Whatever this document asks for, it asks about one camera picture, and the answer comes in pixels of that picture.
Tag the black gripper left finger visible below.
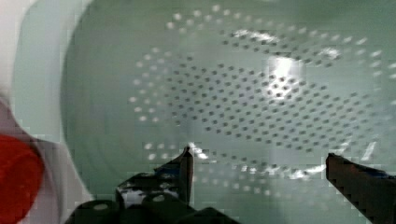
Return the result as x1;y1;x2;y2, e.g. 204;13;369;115
115;146;194;208

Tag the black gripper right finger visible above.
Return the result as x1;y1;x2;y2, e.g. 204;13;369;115
326;153;396;224

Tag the mint green strainer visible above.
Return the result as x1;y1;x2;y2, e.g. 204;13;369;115
12;0;395;224

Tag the red ketchup bottle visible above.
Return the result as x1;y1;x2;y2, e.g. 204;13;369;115
0;135;44;224

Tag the grey oval plate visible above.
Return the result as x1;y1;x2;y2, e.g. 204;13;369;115
1;0;92;224

